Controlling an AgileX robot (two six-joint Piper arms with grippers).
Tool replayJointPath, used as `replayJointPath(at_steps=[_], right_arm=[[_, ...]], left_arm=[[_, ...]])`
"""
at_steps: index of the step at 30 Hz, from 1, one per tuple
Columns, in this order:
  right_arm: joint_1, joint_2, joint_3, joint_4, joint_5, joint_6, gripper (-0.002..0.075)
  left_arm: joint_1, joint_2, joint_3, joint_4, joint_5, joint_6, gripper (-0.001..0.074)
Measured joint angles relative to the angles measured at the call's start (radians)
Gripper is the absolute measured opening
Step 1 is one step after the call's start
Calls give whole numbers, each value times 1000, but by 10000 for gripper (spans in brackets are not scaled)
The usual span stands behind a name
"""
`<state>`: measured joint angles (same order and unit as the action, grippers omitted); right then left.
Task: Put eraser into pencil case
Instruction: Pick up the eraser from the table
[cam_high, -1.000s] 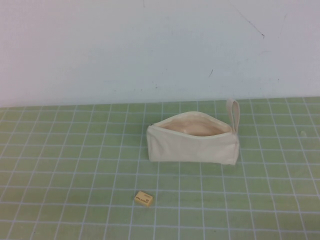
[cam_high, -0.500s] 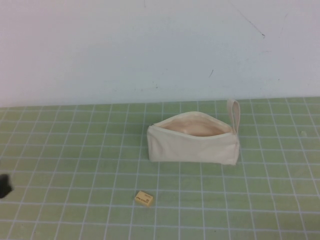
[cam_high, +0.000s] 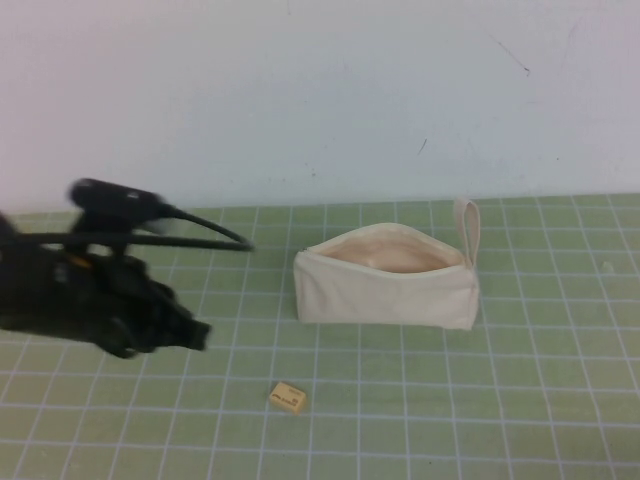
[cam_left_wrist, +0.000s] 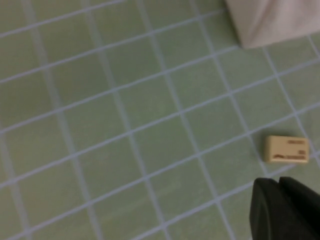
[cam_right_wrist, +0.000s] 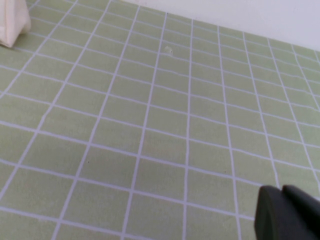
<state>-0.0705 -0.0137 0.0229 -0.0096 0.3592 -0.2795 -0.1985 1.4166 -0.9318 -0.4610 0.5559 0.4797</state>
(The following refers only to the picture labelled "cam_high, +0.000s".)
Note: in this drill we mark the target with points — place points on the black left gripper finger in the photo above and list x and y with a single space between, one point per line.
127 347
192 330

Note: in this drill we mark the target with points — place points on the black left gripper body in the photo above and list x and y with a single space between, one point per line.
110 300

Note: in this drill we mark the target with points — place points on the tan rectangular eraser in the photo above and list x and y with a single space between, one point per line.
287 397

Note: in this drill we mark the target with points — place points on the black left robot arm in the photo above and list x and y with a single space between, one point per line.
22 290

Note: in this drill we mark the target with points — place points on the cream canvas pencil case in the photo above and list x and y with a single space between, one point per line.
380 295

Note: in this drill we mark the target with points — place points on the green white-grid table mat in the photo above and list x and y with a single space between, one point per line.
400 400

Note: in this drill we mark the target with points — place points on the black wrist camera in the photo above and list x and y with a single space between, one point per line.
115 202

